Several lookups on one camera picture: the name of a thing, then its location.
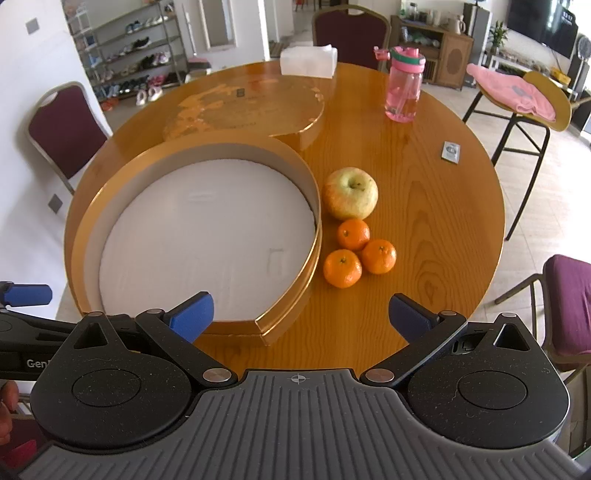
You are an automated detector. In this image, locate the yellow green apple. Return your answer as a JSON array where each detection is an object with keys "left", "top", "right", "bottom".
[{"left": 322, "top": 167, "right": 379, "bottom": 221}]

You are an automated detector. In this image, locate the pink water bottle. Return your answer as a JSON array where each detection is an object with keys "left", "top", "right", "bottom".
[{"left": 374, "top": 46, "right": 426, "bottom": 123}]

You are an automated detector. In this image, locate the metal shoe rack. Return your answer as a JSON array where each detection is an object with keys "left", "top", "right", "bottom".
[{"left": 62, "top": 1, "right": 187, "bottom": 106}]

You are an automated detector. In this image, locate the round wooden dining table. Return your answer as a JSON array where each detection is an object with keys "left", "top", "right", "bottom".
[{"left": 63, "top": 60, "right": 506, "bottom": 375}]

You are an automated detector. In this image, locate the maroon chair far side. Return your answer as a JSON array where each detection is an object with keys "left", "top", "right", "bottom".
[{"left": 311, "top": 4, "right": 392, "bottom": 71}]

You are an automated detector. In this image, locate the maroon chair left side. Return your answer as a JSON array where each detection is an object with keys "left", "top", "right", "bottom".
[{"left": 26, "top": 81, "right": 111, "bottom": 195}]

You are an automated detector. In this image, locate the potted green plant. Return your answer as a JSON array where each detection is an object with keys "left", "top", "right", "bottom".
[{"left": 489, "top": 20, "right": 509, "bottom": 55}]

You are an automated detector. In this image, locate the black wall television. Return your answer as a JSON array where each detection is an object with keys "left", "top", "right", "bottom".
[{"left": 507, "top": 0, "right": 578, "bottom": 57}]

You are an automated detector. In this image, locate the maroon chair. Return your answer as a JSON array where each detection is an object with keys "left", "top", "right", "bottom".
[
  {"left": 26, "top": 81, "right": 111, "bottom": 195},
  {"left": 311, "top": 4, "right": 392, "bottom": 71}
]

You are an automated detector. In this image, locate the white tissue pack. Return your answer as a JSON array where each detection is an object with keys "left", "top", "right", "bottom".
[{"left": 280, "top": 44, "right": 338, "bottom": 79}]

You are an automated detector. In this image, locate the white tv console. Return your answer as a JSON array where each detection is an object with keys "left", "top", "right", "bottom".
[{"left": 481, "top": 51, "right": 578, "bottom": 96}]

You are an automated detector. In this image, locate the person left hand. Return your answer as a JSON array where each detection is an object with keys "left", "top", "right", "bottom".
[{"left": 0, "top": 380, "right": 19, "bottom": 446}]

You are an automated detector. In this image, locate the small orange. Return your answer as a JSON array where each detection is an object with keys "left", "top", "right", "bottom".
[
  {"left": 361, "top": 239, "right": 397, "bottom": 275},
  {"left": 337, "top": 219, "right": 370, "bottom": 252},
  {"left": 322, "top": 249, "right": 363, "bottom": 289}
]

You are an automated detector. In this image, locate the small grey foil sachet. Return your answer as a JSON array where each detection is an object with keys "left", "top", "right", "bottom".
[{"left": 441, "top": 141, "right": 461, "bottom": 164}]

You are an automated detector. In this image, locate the wooden side cabinet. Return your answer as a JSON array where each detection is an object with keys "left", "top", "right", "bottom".
[{"left": 390, "top": 15, "right": 474, "bottom": 90}]

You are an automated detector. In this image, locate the purple chair right side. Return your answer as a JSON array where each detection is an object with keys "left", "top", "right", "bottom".
[{"left": 493, "top": 254, "right": 591, "bottom": 458}]

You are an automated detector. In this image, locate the pink cloth on stool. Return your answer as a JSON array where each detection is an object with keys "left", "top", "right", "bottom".
[{"left": 467, "top": 63, "right": 556, "bottom": 121}]

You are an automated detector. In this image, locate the yellow bar stool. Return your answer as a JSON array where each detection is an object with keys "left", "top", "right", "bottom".
[{"left": 463, "top": 71, "right": 573, "bottom": 240}]

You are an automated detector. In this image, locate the standing mirror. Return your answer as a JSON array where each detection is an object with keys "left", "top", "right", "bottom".
[{"left": 198, "top": 0, "right": 235, "bottom": 50}]

